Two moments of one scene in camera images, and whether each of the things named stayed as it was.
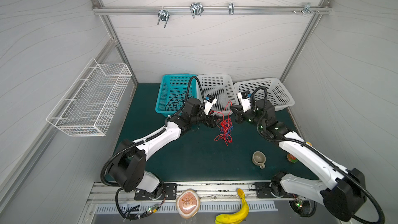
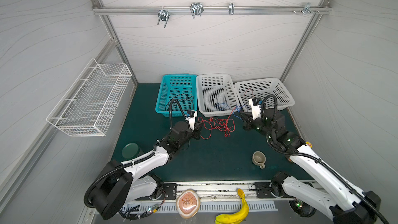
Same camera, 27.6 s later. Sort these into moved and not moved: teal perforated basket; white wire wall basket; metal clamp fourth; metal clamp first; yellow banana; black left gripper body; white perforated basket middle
Moved: black left gripper body
Not moved: teal perforated basket; yellow banana; metal clamp fourth; white wire wall basket; white perforated basket middle; metal clamp first
